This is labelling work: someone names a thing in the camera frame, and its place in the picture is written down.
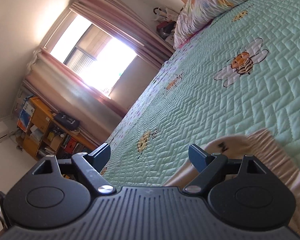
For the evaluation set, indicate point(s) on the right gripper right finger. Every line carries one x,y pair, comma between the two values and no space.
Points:
210,168

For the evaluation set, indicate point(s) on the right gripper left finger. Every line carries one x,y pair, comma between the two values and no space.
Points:
88,168

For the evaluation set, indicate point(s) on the beige smiley print baby garment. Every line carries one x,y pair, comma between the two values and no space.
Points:
259,197

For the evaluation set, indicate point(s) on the black bag on shelf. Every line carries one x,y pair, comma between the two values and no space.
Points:
66,121

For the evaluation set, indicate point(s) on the wooden bookshelf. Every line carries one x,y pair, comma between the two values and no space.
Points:
41,134

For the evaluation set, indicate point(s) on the pink window curtains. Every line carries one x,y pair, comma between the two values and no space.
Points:
109,57

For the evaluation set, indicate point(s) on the small phone screen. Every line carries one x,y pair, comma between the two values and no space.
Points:
3,218

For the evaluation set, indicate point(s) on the green quilted bee bedspread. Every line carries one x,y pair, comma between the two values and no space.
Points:
237,76

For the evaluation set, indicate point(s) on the cluttered nightstand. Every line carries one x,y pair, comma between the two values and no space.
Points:
167,20

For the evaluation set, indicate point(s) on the floral folded duvet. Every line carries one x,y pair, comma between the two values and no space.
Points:
196,14

